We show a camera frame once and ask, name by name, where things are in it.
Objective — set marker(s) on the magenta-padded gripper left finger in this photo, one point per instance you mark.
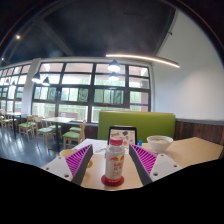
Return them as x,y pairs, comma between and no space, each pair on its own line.
60,166

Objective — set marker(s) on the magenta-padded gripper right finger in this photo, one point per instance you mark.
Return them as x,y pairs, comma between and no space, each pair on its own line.
159,165

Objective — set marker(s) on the white bowl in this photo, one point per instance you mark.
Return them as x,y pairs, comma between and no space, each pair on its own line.
160,145

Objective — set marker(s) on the wooden chairs with green seats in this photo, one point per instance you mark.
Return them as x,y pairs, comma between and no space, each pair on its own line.
71,135

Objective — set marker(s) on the white paper sheet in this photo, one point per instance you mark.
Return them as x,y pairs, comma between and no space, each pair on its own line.
96,145

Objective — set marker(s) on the green upholstered bench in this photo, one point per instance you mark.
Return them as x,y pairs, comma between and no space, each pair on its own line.
146,123

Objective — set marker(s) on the white red-capped drink bottle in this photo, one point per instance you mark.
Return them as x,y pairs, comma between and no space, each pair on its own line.
114,163

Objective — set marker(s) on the wooden dining table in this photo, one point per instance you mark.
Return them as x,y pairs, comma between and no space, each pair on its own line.
58,120

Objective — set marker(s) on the long linear ceiling light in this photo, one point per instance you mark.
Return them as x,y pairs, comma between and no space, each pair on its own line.
143,58

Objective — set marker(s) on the black pendant lamps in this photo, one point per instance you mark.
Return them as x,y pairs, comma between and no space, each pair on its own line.
114,66

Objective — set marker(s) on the black-framed window wall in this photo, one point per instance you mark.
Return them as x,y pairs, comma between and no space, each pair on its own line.
76,95

